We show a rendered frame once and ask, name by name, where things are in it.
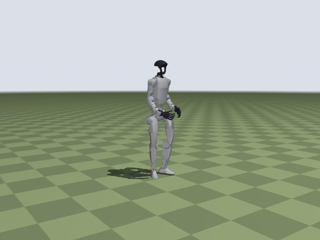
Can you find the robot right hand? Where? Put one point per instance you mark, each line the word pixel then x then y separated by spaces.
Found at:
pixel 167 115

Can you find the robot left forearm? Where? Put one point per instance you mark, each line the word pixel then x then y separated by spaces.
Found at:
pixel 170 104

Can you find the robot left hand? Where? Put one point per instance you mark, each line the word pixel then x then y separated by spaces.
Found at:
pixel 177 109

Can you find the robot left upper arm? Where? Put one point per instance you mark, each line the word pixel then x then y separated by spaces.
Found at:
pixel 169 82

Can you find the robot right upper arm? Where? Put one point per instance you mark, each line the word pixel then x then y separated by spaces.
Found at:
pixel 151 84

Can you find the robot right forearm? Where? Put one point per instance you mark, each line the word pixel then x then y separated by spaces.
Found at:
pixel 153 106

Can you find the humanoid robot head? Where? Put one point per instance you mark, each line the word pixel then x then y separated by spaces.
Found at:
pixel 160 64

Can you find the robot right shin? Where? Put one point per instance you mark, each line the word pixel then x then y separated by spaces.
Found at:
pixel 153 157

